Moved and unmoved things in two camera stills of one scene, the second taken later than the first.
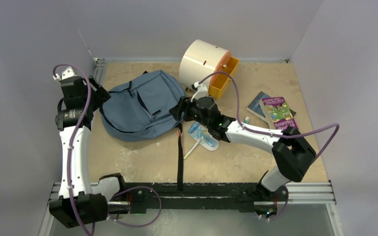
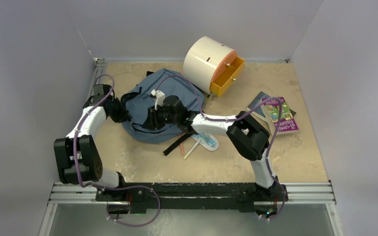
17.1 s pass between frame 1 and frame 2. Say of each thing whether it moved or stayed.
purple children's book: stayed
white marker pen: stayed
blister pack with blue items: stayed
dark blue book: stayed
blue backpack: moved
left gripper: moved
